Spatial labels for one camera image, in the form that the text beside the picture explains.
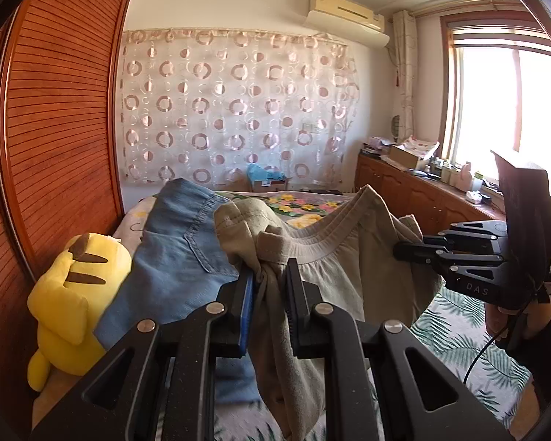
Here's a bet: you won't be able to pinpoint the person's right hand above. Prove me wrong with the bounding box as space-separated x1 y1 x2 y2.
485 294 551 351

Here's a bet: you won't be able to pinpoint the blue toy on box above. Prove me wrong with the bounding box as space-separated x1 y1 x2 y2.
246 163 288 192

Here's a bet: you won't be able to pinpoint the wall air conditioner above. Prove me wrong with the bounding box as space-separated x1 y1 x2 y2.
305 0 390 49

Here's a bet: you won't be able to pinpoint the circle patterned sheer curtain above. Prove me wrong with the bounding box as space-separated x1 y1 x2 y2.
116 28 360 188

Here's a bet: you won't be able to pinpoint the wooden sideboard cabinet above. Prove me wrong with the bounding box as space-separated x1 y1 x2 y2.
354 153 505 235

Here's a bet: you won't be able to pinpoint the tied window drape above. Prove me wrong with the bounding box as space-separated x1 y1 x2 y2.
393 10 418 140

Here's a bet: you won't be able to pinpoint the cardboard box on cabinet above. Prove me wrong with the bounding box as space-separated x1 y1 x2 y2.
389 146 431 170

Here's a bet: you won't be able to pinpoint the wooden slatted wardrobe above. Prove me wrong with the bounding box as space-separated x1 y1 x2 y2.
0 0 129 440

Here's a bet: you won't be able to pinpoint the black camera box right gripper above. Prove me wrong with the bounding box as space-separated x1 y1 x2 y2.
491 149 551 288

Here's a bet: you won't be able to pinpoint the folded blue jeans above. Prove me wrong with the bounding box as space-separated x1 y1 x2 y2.
93 177 263 405

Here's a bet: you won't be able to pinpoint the grey-green shorts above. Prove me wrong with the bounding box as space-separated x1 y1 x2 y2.
214 185 442 440

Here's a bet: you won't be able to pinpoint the window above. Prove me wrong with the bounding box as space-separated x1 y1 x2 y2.
440 10 551 191

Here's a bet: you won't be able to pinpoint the palm leaf bed sheet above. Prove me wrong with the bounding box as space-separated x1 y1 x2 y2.
210 284 534 441

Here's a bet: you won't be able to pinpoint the yellow pikachu plush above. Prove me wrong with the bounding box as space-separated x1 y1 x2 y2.
28 233 132 392

